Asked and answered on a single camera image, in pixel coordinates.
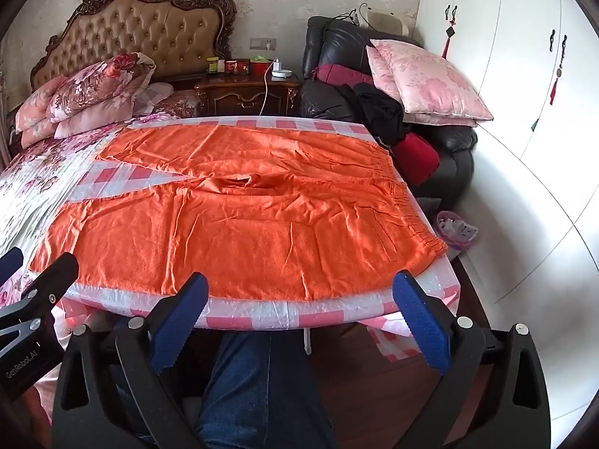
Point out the orange pants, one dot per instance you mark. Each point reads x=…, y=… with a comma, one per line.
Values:
x=234, y=224

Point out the pink checked pillow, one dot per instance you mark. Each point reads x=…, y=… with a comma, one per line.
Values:
x=157, y=96

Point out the red hanging coin ornament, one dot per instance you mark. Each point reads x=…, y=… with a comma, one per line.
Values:
x=558, y=75

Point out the red hanging knot ornament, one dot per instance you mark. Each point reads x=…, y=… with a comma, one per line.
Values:
x=448, y=37

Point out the black clothing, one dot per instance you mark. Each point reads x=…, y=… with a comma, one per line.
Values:
x=379, y=112

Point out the yellow green jar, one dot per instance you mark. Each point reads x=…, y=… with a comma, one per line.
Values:
x=213, y=65

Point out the white wardrobe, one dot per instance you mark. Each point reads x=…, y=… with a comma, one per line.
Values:
x=524, y=159

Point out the floral bed sheet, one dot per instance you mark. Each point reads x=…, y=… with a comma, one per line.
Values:
x=42, y=182

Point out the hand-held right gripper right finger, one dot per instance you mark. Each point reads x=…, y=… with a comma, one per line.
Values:
x=421, y=318

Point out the flat pink pillow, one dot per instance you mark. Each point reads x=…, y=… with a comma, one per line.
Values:
x=444, y=121

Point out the dark floral pillow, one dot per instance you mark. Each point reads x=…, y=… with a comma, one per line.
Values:
x=182, y=103

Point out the folded pink quilt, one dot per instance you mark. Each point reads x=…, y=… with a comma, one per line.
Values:
x=42, y=112

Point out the white round device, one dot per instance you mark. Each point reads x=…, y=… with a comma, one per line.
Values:
x=282, y=74

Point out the wall socket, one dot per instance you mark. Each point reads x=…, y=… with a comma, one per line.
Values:
x=262, y=43

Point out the tufted carved wooden headboard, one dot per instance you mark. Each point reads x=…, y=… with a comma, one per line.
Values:
x=140, y=28

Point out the white table leg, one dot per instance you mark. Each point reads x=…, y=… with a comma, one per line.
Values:
x=307, y=341

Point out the large pink floral pillow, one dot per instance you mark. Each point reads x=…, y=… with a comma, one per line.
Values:
x=430, y=84

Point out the carved wooden nightstand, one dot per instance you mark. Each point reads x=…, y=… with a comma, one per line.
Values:
x=234, y=96

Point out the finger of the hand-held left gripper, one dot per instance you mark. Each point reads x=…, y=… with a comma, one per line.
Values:
x=9, y=264
x=51, y=276

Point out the person's leg in blue jeans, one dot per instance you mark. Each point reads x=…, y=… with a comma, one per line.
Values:
x=262, y=393

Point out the maroon cushion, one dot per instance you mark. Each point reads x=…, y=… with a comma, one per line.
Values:
x=341, y=75

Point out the white charger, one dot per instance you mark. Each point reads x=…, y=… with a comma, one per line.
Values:
x=278, y=65

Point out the red box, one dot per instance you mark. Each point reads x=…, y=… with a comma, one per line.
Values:
x=236, y=67

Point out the pink floor basket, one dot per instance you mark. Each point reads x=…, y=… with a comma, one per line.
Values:
x=456, y=229

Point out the beige headrest cushion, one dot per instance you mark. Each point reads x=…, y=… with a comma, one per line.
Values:
x=386, y=22

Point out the red container with green top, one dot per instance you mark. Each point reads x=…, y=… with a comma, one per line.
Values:
x=261, y=61

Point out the pink white checked tablecloth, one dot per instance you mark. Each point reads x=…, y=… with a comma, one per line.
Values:
x=140, y=175

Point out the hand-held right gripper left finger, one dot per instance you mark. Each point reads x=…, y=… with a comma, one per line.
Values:
x=180, y=318

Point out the folded dark floral quilt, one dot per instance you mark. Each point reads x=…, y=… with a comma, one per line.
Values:
x=93, y=86

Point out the black leather armchair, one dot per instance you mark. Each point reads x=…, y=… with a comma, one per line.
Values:
x=327, y=98

